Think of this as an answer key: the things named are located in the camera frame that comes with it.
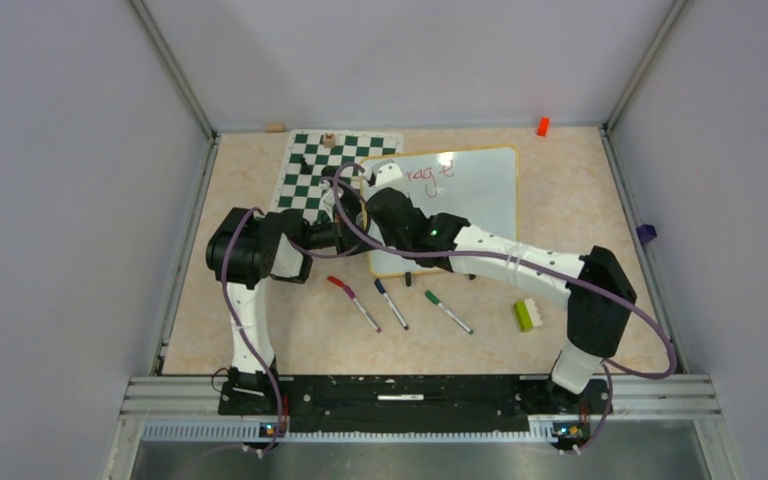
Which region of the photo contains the black chess piece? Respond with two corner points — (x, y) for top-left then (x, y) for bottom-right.
(300, 157), (313, 175)

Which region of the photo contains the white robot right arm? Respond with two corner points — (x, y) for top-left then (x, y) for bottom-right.
(367, 188), (637, 412)

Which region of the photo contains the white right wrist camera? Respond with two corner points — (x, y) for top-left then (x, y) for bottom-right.
(369, 160), (410, 196)

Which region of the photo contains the blue capped marker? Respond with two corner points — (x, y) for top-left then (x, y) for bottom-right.
(374, 278), (410, 331)

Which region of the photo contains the orange block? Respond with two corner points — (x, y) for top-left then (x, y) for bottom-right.
(536, 117), (551, 138)

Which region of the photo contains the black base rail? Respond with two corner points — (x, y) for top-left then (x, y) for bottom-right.
(218, 372), (609, 434)

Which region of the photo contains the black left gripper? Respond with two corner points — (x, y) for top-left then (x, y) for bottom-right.
(299, 208), (382, 257)

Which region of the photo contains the yellow framed whiteboard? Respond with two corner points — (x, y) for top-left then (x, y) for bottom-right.
(362, 146), (519, 240)

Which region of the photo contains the green capped marker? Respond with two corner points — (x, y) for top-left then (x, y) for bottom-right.
(424, 290), (474, 335)

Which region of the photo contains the small wooden block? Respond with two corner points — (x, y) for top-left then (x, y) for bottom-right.
(265, 123), (286, 133)

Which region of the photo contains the green white chess mat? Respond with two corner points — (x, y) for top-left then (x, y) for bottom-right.
(269, 129), (404, 222)

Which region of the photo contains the green white lego brick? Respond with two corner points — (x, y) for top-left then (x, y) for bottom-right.
(513, 299), (543, 333)

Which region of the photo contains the purple capped marker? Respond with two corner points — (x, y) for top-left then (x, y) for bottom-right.
(342, 285), (382, 333)

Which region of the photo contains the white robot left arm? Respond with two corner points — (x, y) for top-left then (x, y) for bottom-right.
(205, 208), (370, 414)

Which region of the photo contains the red marker cap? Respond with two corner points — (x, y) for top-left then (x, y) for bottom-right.
(327, 276), (346, 288)

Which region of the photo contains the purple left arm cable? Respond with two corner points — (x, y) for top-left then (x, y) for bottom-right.
(220, 172), (373, 458)

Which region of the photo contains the purple block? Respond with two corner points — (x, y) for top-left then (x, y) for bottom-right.
(636, 224), (658, 245)

